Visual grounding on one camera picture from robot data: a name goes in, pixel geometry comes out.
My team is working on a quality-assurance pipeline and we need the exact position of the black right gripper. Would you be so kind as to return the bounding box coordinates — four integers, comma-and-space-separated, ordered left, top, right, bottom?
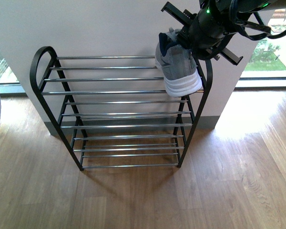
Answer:
161, 1, 243, 65

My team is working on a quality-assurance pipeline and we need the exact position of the black metal shoe rack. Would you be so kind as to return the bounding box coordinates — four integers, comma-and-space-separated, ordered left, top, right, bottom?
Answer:
30, 46, 213, 170

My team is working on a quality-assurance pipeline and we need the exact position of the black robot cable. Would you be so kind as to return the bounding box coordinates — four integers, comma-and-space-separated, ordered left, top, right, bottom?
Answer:
228, 0, 286, 41

